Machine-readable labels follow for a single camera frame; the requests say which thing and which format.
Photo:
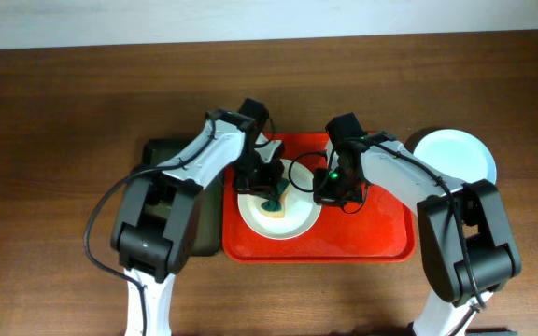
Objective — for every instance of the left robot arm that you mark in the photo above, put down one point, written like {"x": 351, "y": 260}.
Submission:
{"x": 160, "y": 207}

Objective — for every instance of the white plate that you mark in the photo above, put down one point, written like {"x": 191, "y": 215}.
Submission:
{"x": 297, "y": 215}

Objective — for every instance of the dark green plastic tray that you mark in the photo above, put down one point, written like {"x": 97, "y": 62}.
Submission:
{"x": 207, "y": 242}

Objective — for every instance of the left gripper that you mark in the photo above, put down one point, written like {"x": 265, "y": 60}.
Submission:
{"x": 260, "y": 182}

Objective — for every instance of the light blue plate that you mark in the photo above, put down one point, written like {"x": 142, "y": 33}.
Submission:
{"x": 458, "y": 154}

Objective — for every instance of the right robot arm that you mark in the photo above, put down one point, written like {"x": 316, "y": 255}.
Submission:
{"x": 468, "y": 249}

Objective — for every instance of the green and yellow sponge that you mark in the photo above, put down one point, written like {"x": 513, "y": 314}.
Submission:
{"x": 275, "y": 207}

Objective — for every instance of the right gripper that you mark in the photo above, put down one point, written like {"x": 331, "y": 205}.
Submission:
{"x": 332, "y": 195}

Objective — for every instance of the red plastic tray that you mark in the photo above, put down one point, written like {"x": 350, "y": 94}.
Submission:
{"x": 383, "y": 231}

